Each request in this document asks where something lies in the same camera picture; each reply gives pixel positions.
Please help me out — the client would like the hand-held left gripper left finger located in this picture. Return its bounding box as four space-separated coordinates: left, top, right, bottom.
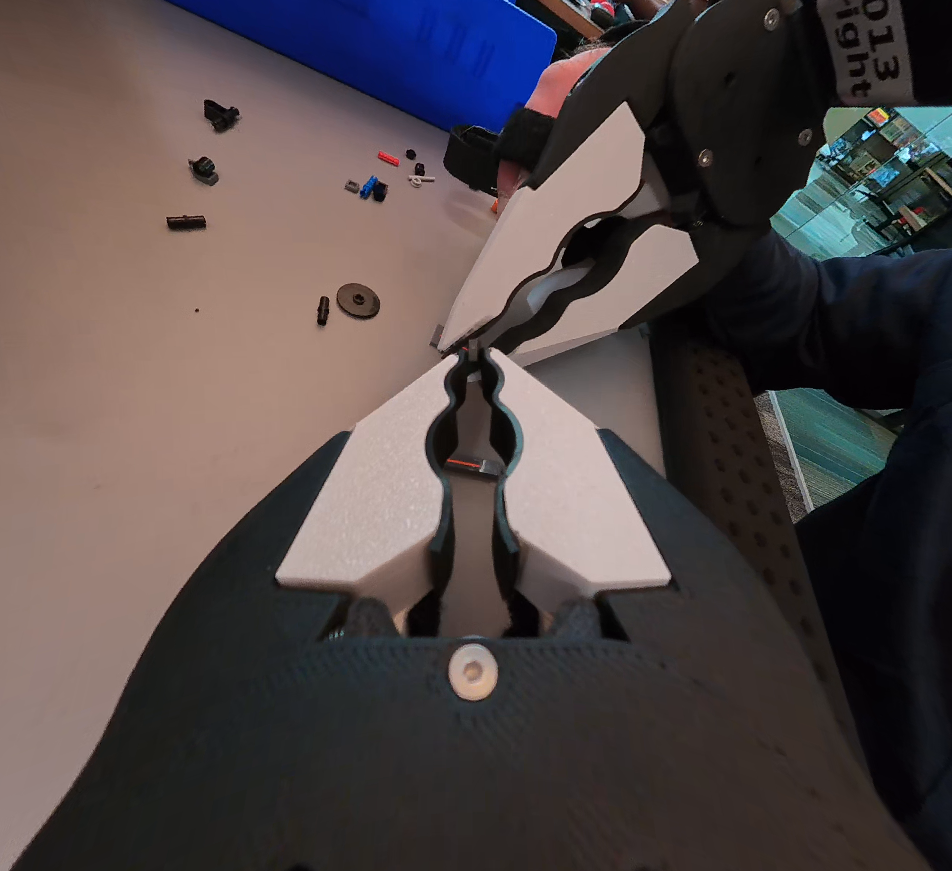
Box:
275 350 477 638

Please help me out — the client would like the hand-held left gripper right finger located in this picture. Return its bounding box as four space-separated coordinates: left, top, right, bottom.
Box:
476 350 674 638

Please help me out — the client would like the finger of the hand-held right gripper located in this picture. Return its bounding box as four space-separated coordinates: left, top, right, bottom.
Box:
436 101 648 355
491 205 702 368

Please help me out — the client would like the long grey orange-striped lego piece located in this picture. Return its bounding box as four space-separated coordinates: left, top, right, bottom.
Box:
445 339 508 478

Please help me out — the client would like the person's right forearm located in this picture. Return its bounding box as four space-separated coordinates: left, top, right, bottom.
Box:
699 228 952 412

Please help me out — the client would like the person's right hand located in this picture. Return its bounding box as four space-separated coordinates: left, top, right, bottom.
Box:
494 47 614 218

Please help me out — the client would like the blue plastic bin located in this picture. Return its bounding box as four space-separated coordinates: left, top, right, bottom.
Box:
134 0 559 136

